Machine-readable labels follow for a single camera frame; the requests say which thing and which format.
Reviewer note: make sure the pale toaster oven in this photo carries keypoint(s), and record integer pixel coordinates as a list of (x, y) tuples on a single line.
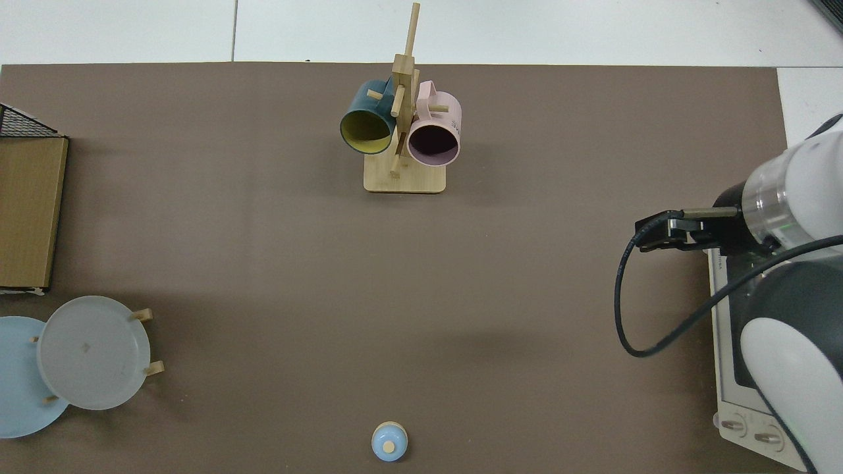
[(731, 408)]

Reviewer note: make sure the dark grey corner object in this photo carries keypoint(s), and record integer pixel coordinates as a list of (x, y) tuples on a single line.
[(831, 13)]

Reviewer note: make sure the pink cup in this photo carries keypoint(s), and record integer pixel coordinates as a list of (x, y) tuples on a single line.
[(448, 108)]

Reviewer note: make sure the wooden cup stand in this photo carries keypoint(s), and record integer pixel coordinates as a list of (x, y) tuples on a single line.
[(405, 181)]

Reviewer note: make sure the dark teal cup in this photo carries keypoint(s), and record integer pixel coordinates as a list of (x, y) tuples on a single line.
[(359, 105)]

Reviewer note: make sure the small blue round thing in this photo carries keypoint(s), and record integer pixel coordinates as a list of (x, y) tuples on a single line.
[(389, 442)]

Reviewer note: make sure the brown table cloth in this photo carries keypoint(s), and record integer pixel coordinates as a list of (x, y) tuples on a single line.
[(263, 263)]

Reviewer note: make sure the wooden plate rack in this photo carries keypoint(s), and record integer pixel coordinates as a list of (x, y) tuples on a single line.
[(145, 315)]

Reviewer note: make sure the grey plate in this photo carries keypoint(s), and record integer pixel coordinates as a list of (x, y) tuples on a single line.
[(92, 352)]

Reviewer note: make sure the light blue plate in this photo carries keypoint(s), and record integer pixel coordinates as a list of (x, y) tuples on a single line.
[(16, 395)]

